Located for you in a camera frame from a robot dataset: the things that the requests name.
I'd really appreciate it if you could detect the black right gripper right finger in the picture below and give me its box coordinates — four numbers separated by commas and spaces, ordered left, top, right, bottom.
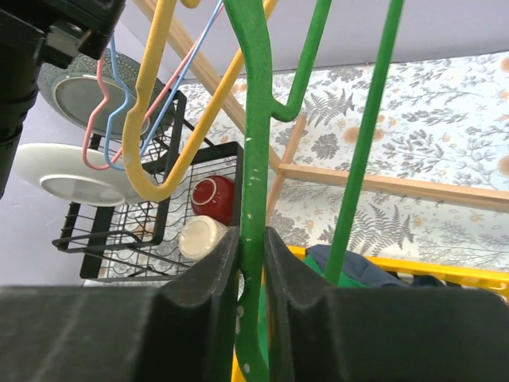
264, 228, 508, 381

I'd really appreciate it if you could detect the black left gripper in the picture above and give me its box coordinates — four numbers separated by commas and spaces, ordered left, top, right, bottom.
1, 0, 125, 187

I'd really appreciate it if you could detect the light blue wire hanger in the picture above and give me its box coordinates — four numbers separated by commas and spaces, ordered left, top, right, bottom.
105, 0, 226, 172

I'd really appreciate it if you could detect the wooden clothes rack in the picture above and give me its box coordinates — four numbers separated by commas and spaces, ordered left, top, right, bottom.
133, 0, 509, 226

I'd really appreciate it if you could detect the green tank top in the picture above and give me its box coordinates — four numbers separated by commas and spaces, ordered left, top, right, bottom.
258, 255, 367, 352

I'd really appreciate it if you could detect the green plastic hanger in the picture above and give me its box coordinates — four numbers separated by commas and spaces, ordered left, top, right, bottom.
224, 1, 404, 381

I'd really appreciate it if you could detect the yellow plastic hanger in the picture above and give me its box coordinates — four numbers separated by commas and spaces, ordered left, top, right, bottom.
121, 0, 278, 203

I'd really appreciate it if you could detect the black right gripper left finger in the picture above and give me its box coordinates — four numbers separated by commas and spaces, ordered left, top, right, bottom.
1, 228, 239, 381

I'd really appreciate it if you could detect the black wire dish rack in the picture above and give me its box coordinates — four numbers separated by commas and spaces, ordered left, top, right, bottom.
51, 89, 244, 283

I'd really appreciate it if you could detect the yellow plastic tray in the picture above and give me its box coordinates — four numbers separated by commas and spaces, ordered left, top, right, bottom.
230, 244, 509, 382

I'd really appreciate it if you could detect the navy blue tank top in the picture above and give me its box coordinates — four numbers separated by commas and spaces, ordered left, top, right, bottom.
304, 244, 445, 288

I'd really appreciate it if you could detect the beige ceramic mug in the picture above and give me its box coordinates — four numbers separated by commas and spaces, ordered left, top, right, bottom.
178, 215, 227, 261

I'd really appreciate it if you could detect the red cup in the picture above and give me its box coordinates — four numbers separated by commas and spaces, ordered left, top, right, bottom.
191, 175, 235, 226

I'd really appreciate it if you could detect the white ceramic plate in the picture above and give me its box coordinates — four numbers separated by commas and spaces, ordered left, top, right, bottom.
13, 142, 145, 207

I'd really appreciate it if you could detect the pink wire hanger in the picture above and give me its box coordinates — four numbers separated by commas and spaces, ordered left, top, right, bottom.
81, 15, 208, 171

